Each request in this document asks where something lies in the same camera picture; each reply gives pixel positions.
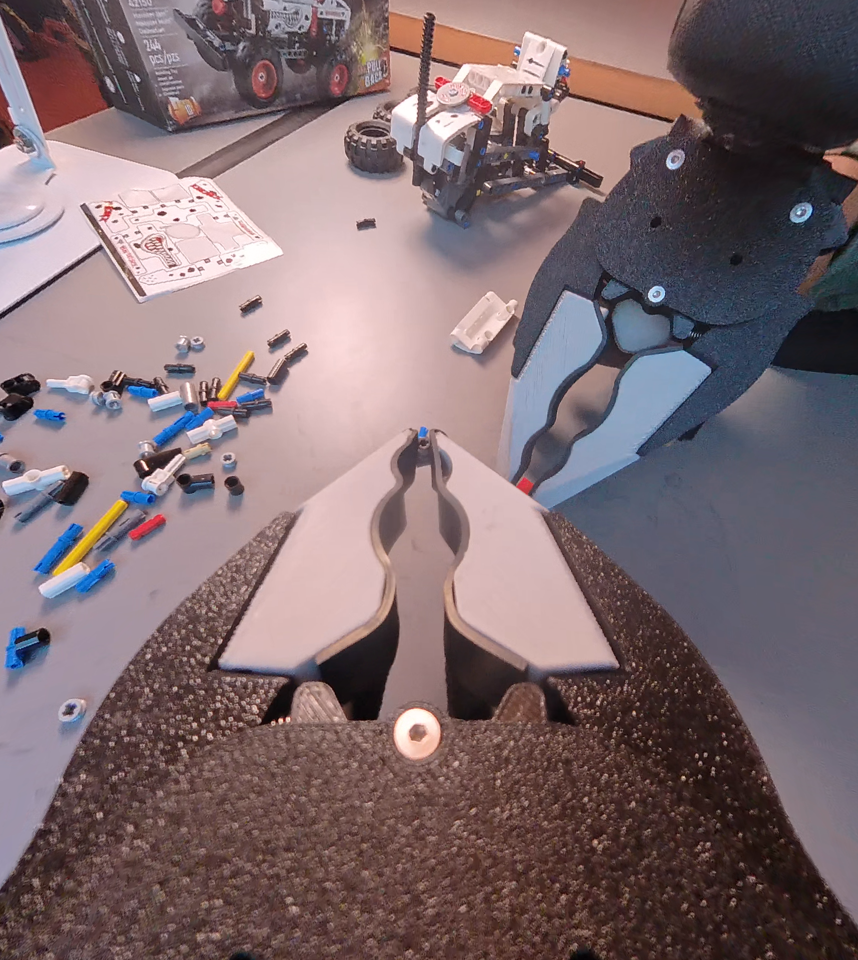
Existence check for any white toy panel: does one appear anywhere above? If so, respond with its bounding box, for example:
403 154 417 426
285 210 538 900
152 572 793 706
450 292 518 354

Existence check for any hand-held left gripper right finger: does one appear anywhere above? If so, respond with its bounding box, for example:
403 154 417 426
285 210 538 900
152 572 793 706
429 429 621 721

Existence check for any black desk divider strip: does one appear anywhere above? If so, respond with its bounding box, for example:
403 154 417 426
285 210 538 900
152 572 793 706
196 112 310 177

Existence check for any white book stand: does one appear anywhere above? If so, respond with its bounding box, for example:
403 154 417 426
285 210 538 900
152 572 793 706
0 0 178 336

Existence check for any toy set cardboard box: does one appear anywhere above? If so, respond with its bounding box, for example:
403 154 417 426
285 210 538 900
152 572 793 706
72 0 392 134

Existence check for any toy sticker sheet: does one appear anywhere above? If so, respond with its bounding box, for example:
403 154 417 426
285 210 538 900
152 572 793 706
80 176 285 303

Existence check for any partly built toy truck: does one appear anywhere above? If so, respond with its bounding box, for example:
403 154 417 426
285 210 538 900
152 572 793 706
387 11 604 226

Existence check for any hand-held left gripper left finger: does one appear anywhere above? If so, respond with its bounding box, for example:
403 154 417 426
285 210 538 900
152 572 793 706
216 429 421 723

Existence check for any pile of small toy pieces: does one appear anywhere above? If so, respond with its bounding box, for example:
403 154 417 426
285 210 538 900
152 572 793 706
0 330 310 725

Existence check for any person's right hand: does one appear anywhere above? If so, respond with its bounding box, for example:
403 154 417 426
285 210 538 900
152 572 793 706
822 153 858 241

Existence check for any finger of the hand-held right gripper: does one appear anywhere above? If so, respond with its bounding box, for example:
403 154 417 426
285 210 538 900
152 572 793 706
532 347 716 511
498 288 610 485

